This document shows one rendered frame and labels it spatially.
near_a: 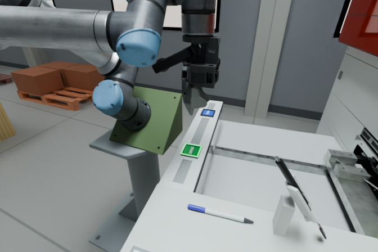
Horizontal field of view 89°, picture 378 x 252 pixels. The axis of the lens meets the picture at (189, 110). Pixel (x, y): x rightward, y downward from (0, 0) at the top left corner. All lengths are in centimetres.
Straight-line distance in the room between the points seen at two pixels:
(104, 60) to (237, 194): 64
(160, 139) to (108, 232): 96
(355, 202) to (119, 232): 134
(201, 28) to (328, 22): 249
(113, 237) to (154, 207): 114
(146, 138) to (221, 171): 35
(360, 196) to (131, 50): 73
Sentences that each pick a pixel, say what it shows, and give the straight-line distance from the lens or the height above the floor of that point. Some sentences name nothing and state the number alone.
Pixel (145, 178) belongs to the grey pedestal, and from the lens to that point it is 106.
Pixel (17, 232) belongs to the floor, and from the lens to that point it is 196.
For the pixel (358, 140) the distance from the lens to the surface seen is 96.
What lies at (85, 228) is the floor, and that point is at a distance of 174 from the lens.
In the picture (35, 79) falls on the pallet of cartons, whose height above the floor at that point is 43.
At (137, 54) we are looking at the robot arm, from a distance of 36.
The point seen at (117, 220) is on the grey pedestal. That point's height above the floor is 2.
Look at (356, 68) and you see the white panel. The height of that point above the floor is 114.
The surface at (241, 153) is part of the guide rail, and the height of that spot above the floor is 85.
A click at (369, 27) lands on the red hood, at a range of 97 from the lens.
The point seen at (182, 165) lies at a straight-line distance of 58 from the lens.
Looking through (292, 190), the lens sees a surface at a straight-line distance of 39.
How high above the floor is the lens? 136
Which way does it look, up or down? 28 degrees down
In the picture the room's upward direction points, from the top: straight up
